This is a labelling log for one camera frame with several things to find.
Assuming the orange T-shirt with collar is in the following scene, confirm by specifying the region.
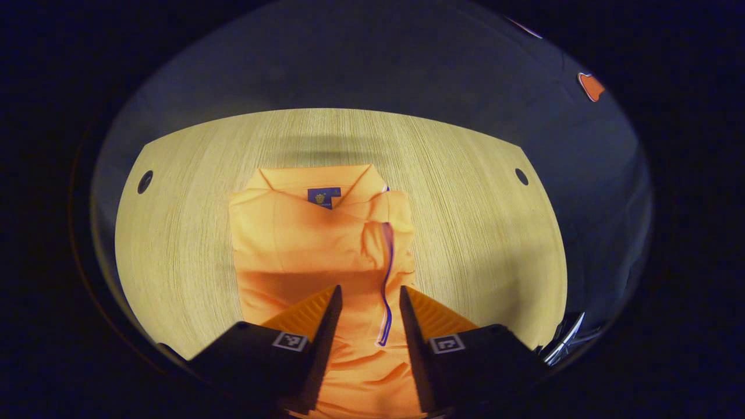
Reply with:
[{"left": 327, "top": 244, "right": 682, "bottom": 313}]
[{"left": 228, "top": 164, "right": 428, "bottom": 419}]

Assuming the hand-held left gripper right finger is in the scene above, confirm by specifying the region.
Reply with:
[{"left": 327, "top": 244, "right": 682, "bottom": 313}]
[{"left": 399, "top": 285, "right": 548, "bottom": 414}]

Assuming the shiny metal frame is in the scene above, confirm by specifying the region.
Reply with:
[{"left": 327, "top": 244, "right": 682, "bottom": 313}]
[{"left": 538, "top": 311, "right": 603, "bottom": 366}]

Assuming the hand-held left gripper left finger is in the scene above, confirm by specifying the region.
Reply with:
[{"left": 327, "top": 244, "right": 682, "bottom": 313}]
[{"left": 186, "top": 284, "right": 343, "bottom": 415}]

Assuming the black backdrop cloth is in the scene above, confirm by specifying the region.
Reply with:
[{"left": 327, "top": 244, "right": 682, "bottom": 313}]
[{"left": 90, "top": 0, "right": 652, "bottom": 361}]

